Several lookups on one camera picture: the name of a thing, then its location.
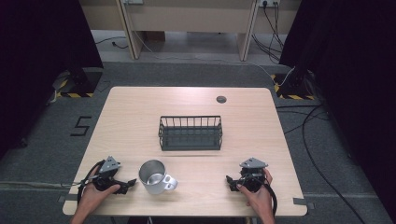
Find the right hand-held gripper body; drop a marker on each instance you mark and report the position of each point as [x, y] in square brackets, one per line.
[252, 177]

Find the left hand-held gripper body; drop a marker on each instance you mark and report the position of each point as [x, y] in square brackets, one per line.
[106, 174]

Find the person's right hand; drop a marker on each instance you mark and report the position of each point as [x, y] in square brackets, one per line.
[260, 199]

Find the person's left hand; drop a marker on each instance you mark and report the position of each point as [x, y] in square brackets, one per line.
[93, 197]

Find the grey floor tape strip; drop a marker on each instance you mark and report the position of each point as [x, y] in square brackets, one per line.
[61, 198]
[303, 202]

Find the stand base with hazard tape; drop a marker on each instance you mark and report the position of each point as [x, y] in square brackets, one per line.
[294, 88]
[81, 83]

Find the dark curtain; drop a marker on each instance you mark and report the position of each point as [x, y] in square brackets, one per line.
[37, 62]
[351, 77]

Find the beige wooden desk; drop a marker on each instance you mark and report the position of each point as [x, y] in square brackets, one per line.
[186, 18]

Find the white power strip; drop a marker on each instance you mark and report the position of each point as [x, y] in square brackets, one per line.
[133, 1]

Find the white wall socket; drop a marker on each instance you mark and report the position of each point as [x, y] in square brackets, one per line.
[269, 2]

